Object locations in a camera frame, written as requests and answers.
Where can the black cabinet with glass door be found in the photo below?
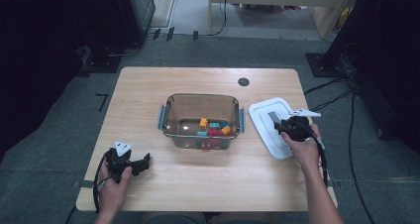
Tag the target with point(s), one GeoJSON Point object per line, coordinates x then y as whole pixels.
{"type": "Point", "coordinates": [142, 6]}

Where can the clear brown storage box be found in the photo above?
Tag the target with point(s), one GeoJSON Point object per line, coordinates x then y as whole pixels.
{"type": "Point", "coordinates": [191, 108]}

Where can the person's right leg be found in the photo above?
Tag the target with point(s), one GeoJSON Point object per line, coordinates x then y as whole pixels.
{"type": "Point", "coordinates": [244, 219]}

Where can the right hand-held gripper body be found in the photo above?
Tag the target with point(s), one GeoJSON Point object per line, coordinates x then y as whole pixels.
{"type": "Point", "coordinates": [298, 128]}

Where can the white box lid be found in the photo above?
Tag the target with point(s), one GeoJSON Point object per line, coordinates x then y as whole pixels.
{"type": "Point", "coordinates": [261, 118]}

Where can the person's right hand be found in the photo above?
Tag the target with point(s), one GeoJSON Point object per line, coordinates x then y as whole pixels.
{"type": "Point", "coordinates": [305, 154]}

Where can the blue toy brick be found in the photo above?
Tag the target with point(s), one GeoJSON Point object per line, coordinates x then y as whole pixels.
{"type": "Point", "coordinates": [224, 124]}

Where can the long red toy brick plate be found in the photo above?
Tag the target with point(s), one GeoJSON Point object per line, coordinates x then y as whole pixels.
{"type": "Point", "coordinates": [209, 144]}

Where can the gray tape strip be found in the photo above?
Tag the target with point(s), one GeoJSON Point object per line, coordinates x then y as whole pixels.
{"type": "Point", "coordinates": [331, 184]}
{"type": "Point", "coordinates": [81, 183]}

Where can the dark curtain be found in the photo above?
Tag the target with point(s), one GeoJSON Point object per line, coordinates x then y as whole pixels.
{"type": "Point", "coordinates": [33, 52]}
{"type": "Point", "coordinates": [389, 52]}

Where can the yellow object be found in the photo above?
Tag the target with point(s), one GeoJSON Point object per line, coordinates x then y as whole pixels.
{"type": "Point", "coordinates": [346, 14]}

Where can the red square toy brick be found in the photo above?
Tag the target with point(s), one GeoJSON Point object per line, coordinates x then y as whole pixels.
{"type": "Point", "coordinates": [213, 132]}

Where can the black stand base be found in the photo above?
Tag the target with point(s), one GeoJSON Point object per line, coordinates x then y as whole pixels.
{"type": "Point", "coordinates": [99, 62]}
{"type": "Point", "coordinates": [317, 65]}

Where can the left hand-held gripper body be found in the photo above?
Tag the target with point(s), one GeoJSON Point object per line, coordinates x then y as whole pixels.
{"type": "Point", "coordinates": [117, 163]}

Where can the person's left hand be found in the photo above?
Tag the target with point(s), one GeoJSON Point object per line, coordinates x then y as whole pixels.
{"type": "Point", "coordinates": [112, 197]}

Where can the small light teal toy brick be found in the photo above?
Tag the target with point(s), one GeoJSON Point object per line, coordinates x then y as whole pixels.
{"type": "Point", "coordinates": [202, 133]}

